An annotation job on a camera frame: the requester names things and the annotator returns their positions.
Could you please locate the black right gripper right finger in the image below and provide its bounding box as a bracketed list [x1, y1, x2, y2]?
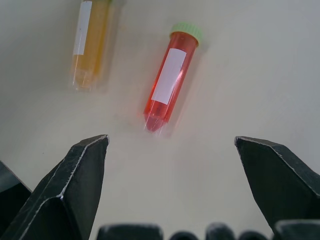
[233, 135, 320, 240]

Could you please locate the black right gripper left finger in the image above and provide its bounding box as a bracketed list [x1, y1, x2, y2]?
[0, 134, 110, 240]

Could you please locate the orange liquid tube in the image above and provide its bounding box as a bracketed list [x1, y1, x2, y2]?
[68, 0, 126, 92]

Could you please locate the red liquid tube green cap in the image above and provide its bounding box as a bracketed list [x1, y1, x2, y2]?
[142, 22, 204, 134]

